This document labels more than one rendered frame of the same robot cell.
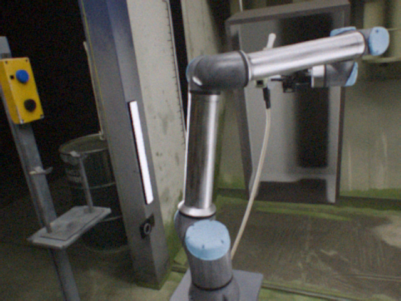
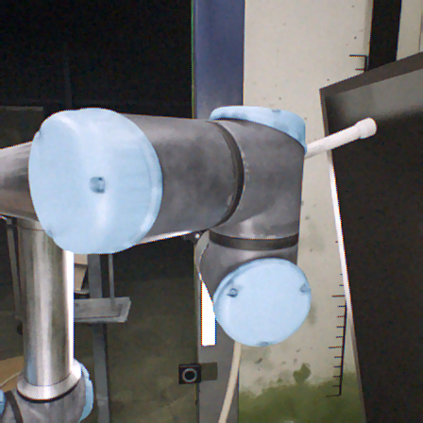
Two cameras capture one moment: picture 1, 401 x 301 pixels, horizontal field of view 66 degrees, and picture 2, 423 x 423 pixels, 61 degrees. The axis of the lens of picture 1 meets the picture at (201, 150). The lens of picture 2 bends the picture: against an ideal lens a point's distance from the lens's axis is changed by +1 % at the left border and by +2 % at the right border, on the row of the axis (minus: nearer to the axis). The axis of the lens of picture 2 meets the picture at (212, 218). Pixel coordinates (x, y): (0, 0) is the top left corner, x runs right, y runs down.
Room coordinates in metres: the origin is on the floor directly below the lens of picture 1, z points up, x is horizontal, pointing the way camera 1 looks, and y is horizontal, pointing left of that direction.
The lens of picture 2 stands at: (1.06, -0.88, 1.49)
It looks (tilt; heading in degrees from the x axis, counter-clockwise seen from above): 11 degrees down; 60
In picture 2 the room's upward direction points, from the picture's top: straight up
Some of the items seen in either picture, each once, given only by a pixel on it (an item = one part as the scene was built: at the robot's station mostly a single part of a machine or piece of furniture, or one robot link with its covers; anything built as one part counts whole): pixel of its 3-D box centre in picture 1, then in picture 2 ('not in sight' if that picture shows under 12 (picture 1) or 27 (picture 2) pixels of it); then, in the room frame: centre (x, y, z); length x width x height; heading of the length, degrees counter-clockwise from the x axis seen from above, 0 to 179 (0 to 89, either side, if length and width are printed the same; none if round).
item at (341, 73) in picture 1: (339, 74); (249, 281); (1.27, -0.59, 1.35); 0.12 x 0.09 x 0.10; 71
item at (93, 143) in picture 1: (96, 143); not in sight; (2.49, 0.86, 0.86); 0.54 x 0.54 x 0.01
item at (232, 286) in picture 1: (212, 284); not in sight; (0.93, 0.01, 0.69); 0.19 x 0.19 x 0.10
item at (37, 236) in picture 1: (71, 224); (92, 310); (1.32, 0.65, 0.78); 0.31 x 0.23 x 0.01; 157
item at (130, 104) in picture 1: (140, 154); (208, 276); (1.74, 0.36, 0.96); 0.06 x 0.02 x 0.63; 157
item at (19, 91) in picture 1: (20, 91); not in sight; (1.35, 0.73, 1.42); 0.12 x 0.06 x 0.26; 157
